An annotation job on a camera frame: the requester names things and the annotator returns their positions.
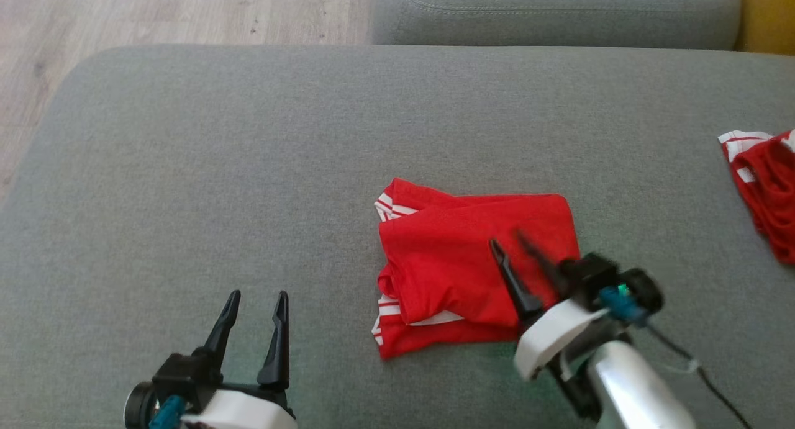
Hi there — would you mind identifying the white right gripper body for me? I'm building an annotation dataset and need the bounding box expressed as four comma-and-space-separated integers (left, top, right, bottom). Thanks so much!
514, 300, 607, 381

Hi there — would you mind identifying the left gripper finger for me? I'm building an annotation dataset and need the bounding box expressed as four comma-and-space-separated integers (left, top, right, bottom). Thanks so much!
203, 289, 242, 371
257, 290, 291, 390

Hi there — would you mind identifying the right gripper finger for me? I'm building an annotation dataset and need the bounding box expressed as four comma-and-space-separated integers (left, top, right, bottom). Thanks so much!
515, 230, 570, 300
488, 239, 545, 325

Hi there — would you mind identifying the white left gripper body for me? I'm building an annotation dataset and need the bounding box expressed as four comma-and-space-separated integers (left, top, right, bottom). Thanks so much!
182, 382, 296, 429

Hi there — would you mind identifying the red white basketball jersey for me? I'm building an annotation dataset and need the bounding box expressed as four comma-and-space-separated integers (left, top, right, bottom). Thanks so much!
371, 178, 583, 361

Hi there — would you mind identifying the red shorts white stripe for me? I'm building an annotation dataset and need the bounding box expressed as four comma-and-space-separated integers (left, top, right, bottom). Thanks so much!
718, 129, 795, 266

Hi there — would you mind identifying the grey sofa seat cushion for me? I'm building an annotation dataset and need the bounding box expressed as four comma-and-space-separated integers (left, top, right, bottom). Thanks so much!
0, 44, 795, 429

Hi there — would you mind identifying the grey sofa back cushion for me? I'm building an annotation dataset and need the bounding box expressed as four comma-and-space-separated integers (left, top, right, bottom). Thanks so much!
371, 0, 742, 51

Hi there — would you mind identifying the yellow furniture panel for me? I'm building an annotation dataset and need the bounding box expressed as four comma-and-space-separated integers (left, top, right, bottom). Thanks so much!
737, 0, 795, 56

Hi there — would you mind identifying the blue right camera connector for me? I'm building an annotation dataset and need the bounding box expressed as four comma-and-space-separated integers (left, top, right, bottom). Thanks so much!
599, 286, 651, 328

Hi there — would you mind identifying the blue camera connector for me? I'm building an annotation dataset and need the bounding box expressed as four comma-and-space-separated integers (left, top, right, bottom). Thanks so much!
148, 394, 188, 429
599, 286, 651, 328

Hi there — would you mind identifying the blue left camera connector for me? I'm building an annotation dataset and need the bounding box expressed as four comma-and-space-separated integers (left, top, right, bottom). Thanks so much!
148, 394, 188, 429

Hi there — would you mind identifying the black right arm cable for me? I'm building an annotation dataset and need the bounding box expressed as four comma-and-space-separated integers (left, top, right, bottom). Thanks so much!
645, 323, 753, 429

